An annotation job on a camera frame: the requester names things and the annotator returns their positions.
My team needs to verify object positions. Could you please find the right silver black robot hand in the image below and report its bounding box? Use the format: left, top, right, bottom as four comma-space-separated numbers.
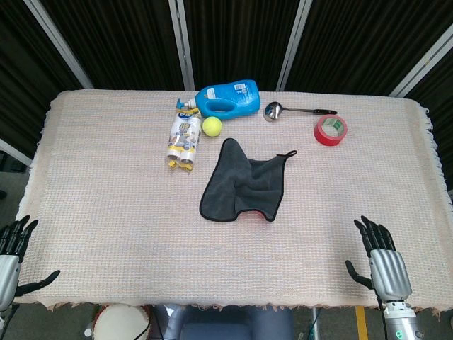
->
345, 215, 413, 304

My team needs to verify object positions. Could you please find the blue-grey robot torso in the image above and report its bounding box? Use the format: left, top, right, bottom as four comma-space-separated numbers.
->
151, 304, 294, 340

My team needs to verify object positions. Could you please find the black cable under table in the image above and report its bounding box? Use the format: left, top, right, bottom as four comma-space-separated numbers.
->
139, 307, 161, 340

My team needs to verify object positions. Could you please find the metal table leg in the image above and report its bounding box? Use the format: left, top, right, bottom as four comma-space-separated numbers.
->
309, 307, 319, 340

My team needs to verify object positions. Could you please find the white round stool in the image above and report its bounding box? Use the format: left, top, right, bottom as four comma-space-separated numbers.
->
92, 303, 151, 340

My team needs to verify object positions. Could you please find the red tape roll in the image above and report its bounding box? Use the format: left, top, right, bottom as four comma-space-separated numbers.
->
313, 114, 348, 146

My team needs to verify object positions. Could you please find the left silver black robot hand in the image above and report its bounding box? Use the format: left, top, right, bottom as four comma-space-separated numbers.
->
0, 215, 61, 312

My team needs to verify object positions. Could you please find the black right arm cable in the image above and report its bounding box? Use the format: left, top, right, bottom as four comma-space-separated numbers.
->
377, 299, 389, 340

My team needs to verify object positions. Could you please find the white spray bottle pack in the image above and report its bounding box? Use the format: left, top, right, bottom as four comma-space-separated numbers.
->
165, 108, 202, 174

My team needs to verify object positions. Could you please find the dark grey cloth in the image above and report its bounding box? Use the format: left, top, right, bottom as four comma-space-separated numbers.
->
199, 137, 298, 223

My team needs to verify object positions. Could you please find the white partition post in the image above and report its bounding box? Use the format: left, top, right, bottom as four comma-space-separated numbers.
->
388, 24, 453, 98
0, 137, 33, 167
23, 0, 95, 89
168, 0, 195, 91
275, 0, 314, 92

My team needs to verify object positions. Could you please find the yellow tennis ball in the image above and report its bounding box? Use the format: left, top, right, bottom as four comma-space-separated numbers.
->
201, 116, 223, 137

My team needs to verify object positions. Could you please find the blue detergent bottle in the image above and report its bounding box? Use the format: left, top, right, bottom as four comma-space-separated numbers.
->
176, 79, 262, 121

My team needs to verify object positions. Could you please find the steel ladle black handle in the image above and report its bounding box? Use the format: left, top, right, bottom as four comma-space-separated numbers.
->
263, 101, 338, 123

